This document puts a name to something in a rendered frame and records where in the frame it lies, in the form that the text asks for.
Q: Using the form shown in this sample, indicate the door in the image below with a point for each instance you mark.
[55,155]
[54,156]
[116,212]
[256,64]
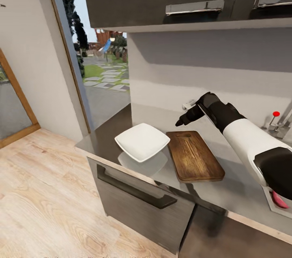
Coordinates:
[17,119]

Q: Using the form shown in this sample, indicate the cutting board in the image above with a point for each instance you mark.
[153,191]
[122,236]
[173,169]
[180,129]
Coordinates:
[192,158]

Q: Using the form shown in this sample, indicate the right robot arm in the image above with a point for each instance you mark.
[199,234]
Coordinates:
[268,160]

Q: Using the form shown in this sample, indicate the fixed window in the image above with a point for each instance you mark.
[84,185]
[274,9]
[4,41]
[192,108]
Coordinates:
[98,61]

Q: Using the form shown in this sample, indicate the vidalia onion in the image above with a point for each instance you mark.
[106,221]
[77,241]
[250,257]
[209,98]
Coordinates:
[278,200]

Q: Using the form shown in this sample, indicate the bowl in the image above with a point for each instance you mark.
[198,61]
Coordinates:
[142,142]

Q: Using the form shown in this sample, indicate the drop in sink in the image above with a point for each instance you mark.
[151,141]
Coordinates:
[281,130]

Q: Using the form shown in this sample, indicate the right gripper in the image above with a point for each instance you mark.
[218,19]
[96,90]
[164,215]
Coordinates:
[187,118]

